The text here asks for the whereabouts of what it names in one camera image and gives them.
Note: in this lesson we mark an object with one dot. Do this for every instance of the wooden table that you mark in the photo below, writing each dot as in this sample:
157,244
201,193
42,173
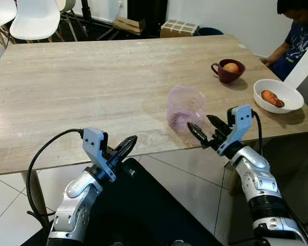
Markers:
92,92

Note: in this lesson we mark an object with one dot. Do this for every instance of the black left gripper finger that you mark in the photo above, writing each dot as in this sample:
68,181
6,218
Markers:
129,152
126,144

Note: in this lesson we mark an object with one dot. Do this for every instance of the cardboard box with grid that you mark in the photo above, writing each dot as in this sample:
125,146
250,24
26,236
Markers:
179,28

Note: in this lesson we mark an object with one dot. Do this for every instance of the black cabinet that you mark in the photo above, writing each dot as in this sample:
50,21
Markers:
146,15

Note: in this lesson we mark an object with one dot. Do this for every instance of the round orange fruit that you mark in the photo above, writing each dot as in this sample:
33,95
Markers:
231,67

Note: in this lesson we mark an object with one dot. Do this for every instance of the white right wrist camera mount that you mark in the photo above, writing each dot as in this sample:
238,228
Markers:
241,123

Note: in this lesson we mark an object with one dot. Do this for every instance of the maroon cup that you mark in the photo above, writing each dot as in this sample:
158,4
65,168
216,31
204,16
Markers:
228,78

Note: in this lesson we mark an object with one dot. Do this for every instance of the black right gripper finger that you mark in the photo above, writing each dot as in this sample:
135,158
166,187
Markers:
214,123
197,133

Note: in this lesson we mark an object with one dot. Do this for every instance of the grey robot right foot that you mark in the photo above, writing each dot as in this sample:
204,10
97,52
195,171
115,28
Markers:
179,243

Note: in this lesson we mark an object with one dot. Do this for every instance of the black floor mat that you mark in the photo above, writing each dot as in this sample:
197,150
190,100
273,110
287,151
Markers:
154,215

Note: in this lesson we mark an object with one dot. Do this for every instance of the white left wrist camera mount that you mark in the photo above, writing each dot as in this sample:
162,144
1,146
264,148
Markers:
92,143

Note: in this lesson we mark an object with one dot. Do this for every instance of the small brown cardboard box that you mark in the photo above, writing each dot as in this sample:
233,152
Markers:
129,25

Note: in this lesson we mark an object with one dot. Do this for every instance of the blue bin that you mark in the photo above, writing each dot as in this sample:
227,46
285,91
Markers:
210,32

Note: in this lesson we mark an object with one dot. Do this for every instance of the white bowl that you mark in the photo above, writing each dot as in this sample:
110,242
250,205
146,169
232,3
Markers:
292,100

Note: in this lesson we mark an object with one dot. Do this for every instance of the orange sweet potato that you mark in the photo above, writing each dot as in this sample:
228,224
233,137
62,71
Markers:
271,97

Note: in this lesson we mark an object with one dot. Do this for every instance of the pink plastic measuring cup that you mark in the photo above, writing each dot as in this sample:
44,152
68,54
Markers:
185,107

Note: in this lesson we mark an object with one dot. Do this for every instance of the white plastic chair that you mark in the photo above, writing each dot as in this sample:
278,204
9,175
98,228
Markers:
65,4
0,13
36,18

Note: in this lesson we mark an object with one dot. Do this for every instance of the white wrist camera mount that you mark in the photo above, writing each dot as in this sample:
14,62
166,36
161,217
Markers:
92,143
241,123

